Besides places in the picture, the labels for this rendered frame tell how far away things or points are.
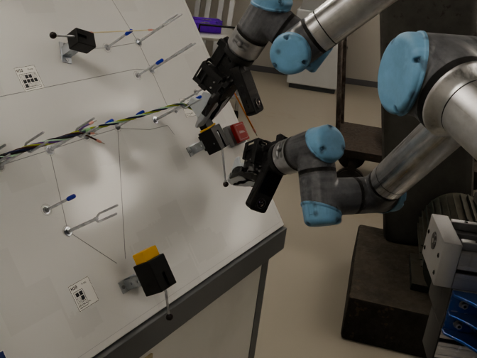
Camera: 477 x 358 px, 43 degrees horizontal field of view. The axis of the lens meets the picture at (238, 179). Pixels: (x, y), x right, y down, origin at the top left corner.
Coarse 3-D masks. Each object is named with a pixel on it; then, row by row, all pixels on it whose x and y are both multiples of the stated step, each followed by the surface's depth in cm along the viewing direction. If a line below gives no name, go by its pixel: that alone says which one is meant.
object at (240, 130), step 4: (236, 124) 159; (240, 124) 160; (232, 128) 158; (236, 128) 159; (240, 128) 160; (244, 128) 162; (232, 132) 160; (236, 132) 158; (240, 132) 159; (244, 132) 161; (236, 136) 158; (240, 136) 159; (244, 136) 160; (248, 136) 162; (236, 140) 158; (240, 140) 158; (244, 140) 160
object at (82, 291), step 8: (80, 280) 110; (88, 280) 111; (72, 288) 108; (80, 288) 109; (88, 288) 111; (72, 296) 108; (80, 296) 109; (88, 296) 110; (96, 296) 111; (80, 304) 108; (88, 304) 110
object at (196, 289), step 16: (272, 240) 160; (240, 256) 148; (256, 256) 154; (272, 256) 164; (224, 272) 141; (240, 272) 148; (192, 288) 132; (208, 288) 136; (224, 288) 143; (176, 304) 126; (192, 304) 132; (208, 304) 138; (160, 320) 122; (176, 320) 127; (128, 336) 114; (144, 336) 118; (160, 336) 123; (112, 352) 110; (128, 352) 115; (144, 352) 120
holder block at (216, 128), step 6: (216, 126) 142; (204, 132) 141; (210, 132) 141; (216, 132) 142; (222, 132) 143; (204, 138) 142; (210, 138) 141; (216, 138) 141; (222, 138) 143; (204, 144) 143; (210, 144) 142; (216, 144) 141; (222, 144) 142; (228, 144) 143; (210, 150) 142; (216, 150) 142
